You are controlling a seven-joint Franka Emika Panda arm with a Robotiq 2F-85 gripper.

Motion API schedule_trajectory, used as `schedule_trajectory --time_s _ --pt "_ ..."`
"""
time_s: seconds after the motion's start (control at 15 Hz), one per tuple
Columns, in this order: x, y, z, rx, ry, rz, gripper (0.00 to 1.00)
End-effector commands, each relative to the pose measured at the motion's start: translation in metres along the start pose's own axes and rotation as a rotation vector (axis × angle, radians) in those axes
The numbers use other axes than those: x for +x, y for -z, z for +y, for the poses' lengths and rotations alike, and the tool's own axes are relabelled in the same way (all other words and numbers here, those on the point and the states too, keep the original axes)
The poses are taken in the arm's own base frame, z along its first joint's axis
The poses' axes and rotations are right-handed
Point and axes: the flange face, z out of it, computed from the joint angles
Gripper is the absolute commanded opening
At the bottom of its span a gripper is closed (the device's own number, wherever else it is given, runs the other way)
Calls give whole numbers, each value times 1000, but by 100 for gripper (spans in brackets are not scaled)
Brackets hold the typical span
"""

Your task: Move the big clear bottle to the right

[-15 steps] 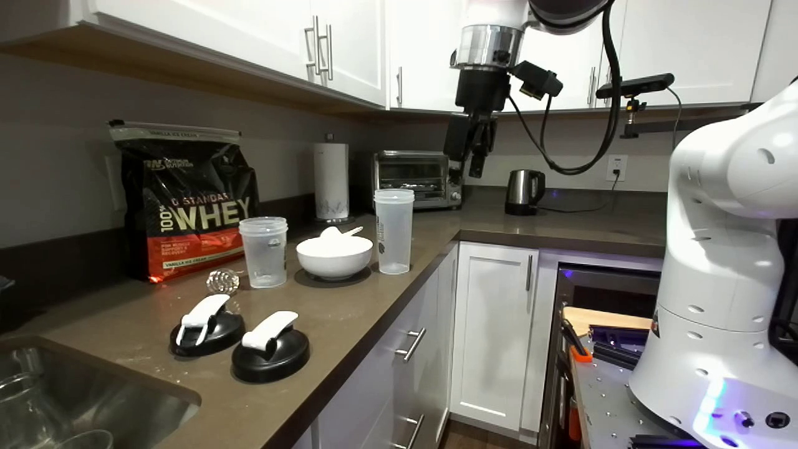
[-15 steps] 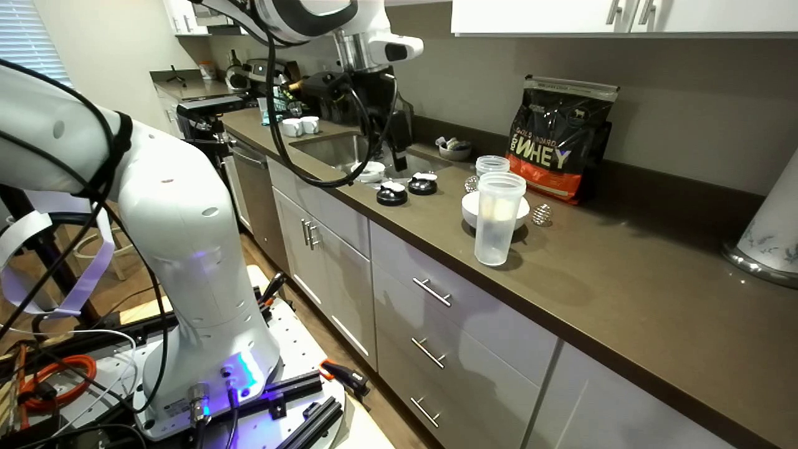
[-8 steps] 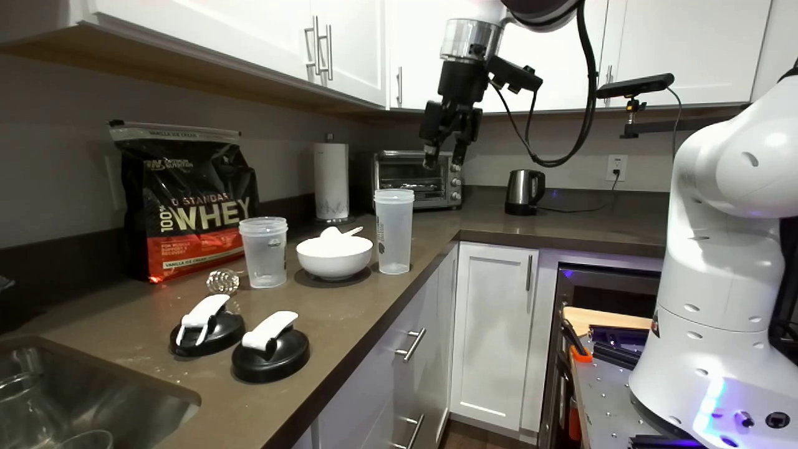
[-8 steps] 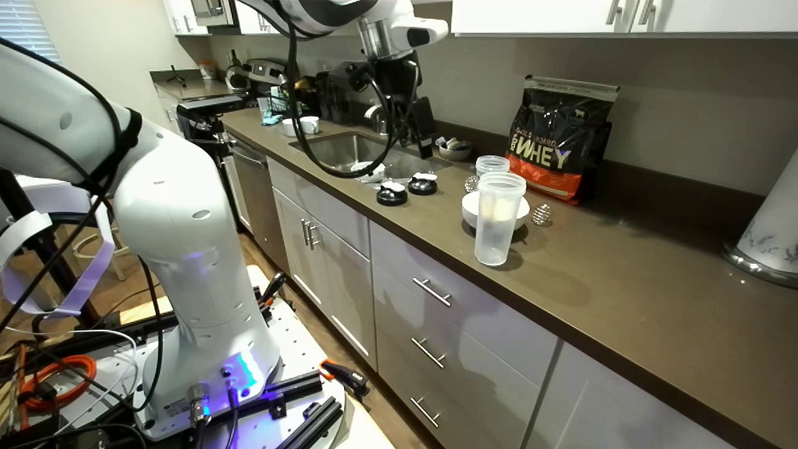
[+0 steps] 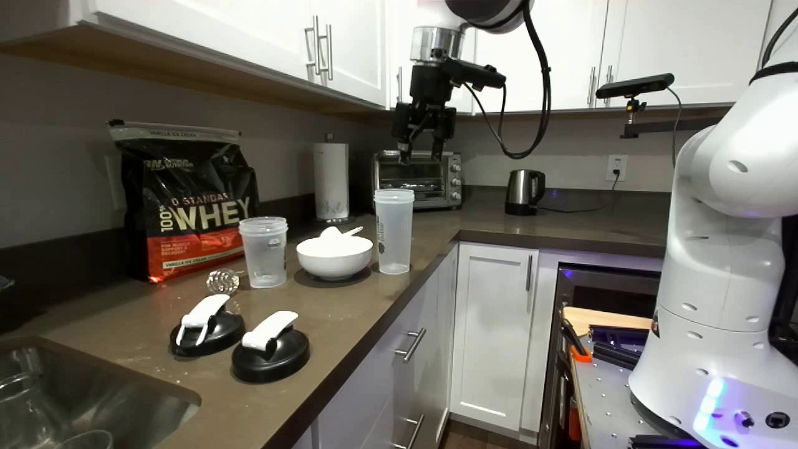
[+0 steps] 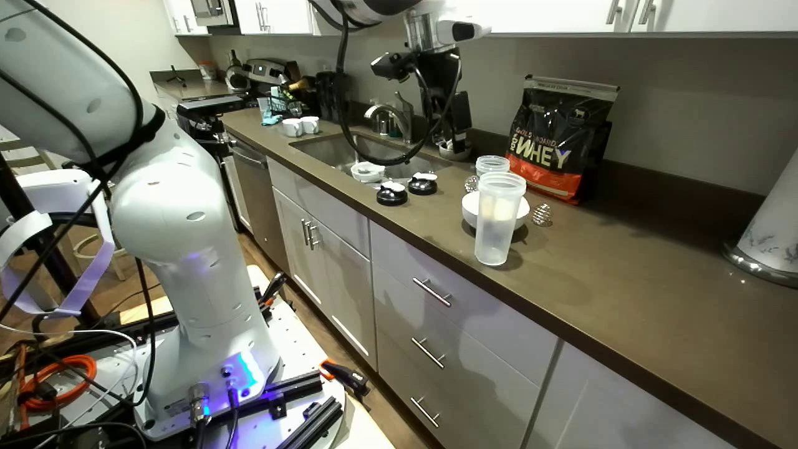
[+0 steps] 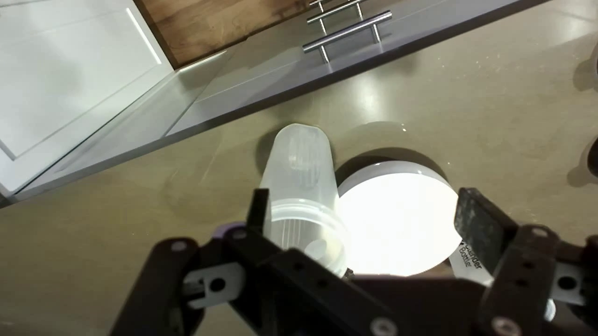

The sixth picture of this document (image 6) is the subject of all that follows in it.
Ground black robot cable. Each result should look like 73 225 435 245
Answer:
309 0 470 166

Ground orange cable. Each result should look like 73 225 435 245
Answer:
21 352 100 416

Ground white bowl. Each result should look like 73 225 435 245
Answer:
459 187 534 231

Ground silver coffee machine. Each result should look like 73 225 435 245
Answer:
222 54 295 99

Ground dark built-in dishwasher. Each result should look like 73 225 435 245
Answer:
222 135 289 269

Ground black whey protein bag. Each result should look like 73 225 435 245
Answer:
506 73 621 206

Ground white upper cabinets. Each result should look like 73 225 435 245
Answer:
161 0 798 37

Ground small clear plastic cup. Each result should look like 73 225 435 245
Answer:
474 154 512 182

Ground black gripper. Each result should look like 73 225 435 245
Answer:
423 48 477 161

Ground silver drawer handle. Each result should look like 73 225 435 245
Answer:
410 335 449 372
406 395 444 431
413 274 455 310

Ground teal bottle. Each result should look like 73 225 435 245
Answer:
258 84 289 128

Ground white plastic chair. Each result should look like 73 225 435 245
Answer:
0 166 121 320

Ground stainless steel sink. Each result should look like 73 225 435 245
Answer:
289 130 446 182

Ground orange black clamp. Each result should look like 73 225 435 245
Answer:
319 357 373 401

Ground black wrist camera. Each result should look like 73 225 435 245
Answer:
370 49 423 81

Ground white base cabinets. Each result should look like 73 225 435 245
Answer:
265 158 738 449

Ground white perforated robot table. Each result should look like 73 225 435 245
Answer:
0 264 394 449

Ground chrome faucet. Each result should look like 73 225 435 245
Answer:
361 99 416 145

